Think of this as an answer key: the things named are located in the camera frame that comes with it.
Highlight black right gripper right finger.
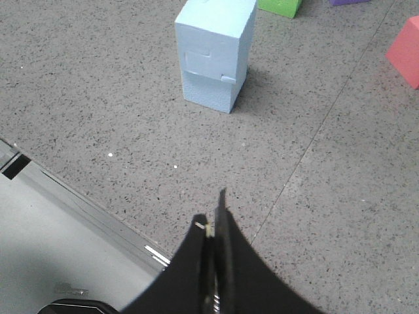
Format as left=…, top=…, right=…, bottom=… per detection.
left=215, top=189, right=321, bottom=313

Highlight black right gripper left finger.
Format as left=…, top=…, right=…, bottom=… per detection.
left=122, top=214, right=211, bottom=313

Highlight light blue foam cube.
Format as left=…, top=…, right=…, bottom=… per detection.
left=181, top=51, right=249, bottom=113
left=175, top=1, right=257, bottom=84

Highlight black rounded device below table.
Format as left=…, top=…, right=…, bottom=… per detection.
left=38, top=298, right=119, bottom=314

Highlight red foam cube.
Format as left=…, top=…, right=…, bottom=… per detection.
left=386, top=16, right=419, bottom=90

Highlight green foam cube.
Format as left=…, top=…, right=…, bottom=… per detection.
left=257, top=0, right=302, bottom=18

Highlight purple foam cube centre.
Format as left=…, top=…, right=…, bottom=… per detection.
left=329, top=0, right=370, bottom=6

